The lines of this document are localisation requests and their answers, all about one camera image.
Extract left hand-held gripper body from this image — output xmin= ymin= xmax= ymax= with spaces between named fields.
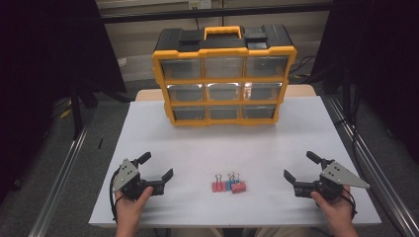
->
xmin=112 ymin=158 xmax=166 ymax=201

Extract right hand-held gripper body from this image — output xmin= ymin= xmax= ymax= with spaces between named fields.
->
xmin=293 ymin=160 xmax=371 ymax=201

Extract pink binder clip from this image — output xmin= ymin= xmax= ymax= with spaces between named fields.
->
xmin=211 ymin=173 xmax=227 ymax=194
xmin=230 ymin=172 xmax=247 ymax=195

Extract blue binder clip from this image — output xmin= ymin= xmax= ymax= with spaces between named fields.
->
xmin=225 ymin=171 xmax=237 ymax=192

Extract clear plastic bin drawer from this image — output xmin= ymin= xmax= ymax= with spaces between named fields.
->
xmin=172 ymin=106 xmax=208 ymax=121

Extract yellow black organizer cabinet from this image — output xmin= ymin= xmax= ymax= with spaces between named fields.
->
xmin=151 ymin=25 xmax=298 ymax=127

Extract person's left hand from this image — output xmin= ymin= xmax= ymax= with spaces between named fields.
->
xmin=115 ymin=186 xmax=154 ymax=230

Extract person's right hand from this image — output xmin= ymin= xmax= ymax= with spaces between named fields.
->
xmin=310 ymin=185 xmax=355 ymax=230

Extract white table mat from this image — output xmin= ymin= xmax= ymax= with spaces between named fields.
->
xmin=88 ymin=96 xmax=382 ymax=229

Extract black stand pole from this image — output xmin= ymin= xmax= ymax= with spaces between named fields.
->
xmin=69 ymin=78 xmax=84 ymax=140

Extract black curtain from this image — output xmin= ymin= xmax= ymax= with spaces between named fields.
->
xmin=0 ymin=0 xmax=127 ymax=201
xmin=310 ymin=0 xmax=419 ymax=166

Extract grid of clear drawers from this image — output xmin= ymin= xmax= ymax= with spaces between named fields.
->
xmin=160 ymin=56 xmax=290 ymax=120

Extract black horizontal bar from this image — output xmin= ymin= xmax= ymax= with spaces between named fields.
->
xmin=100 ymin=2 xmax=333 ymax=25

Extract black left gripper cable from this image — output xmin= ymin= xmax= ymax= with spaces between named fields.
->
xmin=109 ymin=167 xmax=125 ymax=222

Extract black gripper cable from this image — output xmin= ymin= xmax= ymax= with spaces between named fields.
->
xmin=109 ymin=167 xmax=125 ymax=222
xmin=342 ymin=187 xmax=359 ymax=221

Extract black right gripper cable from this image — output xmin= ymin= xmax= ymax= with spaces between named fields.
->
xmin=342 ymin=187 xmax=359 ymax=221

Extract metal floor rail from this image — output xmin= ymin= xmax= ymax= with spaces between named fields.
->
xmin=28 ymin=124 xmax=90 ymax=237
xmin=324 ymin=95 xmax=419 ymax=237

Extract black floor cables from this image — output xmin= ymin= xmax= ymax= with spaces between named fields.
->
xmin=289 ymin=54 xmax=318 ymax=84

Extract white wall outlet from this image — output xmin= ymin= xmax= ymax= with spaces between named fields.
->
xmin=188 ymin=0 xmax=212 ymax=10

